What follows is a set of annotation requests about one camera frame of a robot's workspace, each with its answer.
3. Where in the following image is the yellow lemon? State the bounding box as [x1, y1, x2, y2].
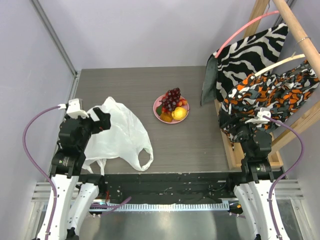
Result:
[171, 106, 188, 121]

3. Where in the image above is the cream hanger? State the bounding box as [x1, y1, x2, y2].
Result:
[254, 54, 306, 77]

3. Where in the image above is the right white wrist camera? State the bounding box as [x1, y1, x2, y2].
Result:
[245, 107, 271, 125]

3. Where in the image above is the purple grape bunch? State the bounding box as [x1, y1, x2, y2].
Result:
[159, 87, 182, 112]

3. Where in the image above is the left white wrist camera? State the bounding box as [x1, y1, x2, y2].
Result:
[58, 98, 90, 119]

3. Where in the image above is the green leaf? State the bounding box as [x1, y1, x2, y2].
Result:
[155, 105, 163, 116]

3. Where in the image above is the aluminium corner profile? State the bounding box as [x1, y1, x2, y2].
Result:
[29, 0, 78, 77]

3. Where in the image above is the pink hanger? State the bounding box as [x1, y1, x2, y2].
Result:
[214, 9, 280, 59]

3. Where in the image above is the zebra pattern cloth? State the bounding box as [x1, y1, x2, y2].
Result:
[200, 23, 289, 106]

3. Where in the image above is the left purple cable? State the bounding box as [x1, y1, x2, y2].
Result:
[22, 105, 66, 240]

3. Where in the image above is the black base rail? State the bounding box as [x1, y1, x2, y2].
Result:
[98, 172, 236, 205]

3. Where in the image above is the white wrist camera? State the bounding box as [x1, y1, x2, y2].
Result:
[245, 107, 271, 125]
[58, 98, 90, 119]

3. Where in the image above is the wooden clothes rack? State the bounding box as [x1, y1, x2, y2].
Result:
[214, 0, 320, 171]

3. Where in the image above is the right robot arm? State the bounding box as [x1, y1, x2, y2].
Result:
[225, 125, 289, 240]

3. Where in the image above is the orange camouflage cloth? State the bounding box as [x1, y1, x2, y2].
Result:
[219, 60, 320, 144]

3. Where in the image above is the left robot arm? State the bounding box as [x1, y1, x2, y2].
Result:
[36, 107, 111, 240]

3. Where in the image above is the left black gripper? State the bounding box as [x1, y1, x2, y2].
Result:
[74, 107, 111, 150]

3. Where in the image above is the pink plate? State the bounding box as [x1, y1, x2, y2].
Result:
[152, 94, 190, 124]

